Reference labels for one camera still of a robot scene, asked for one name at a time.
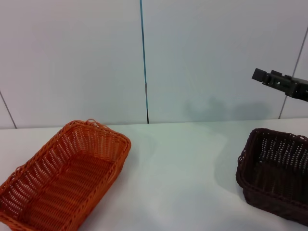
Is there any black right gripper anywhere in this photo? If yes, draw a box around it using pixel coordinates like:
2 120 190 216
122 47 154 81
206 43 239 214
251 68 308 103

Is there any dark brown woven basket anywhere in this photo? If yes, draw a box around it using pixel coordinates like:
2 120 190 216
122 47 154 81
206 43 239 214
235 128 308 227

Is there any orange woven plastic basket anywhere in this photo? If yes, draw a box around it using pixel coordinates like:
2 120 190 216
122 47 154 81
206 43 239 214
0 118 132 231

